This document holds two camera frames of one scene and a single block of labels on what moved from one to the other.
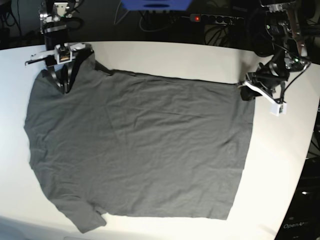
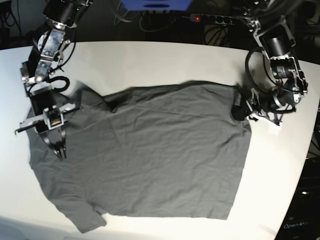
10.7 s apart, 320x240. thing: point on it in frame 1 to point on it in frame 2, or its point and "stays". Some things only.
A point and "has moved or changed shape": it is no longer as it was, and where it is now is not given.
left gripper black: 269,75 to 261,101
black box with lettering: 302,221 stays
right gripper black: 59,35 to 43,100
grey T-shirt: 138,145 has moved or changed shape
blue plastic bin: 157,5 stays
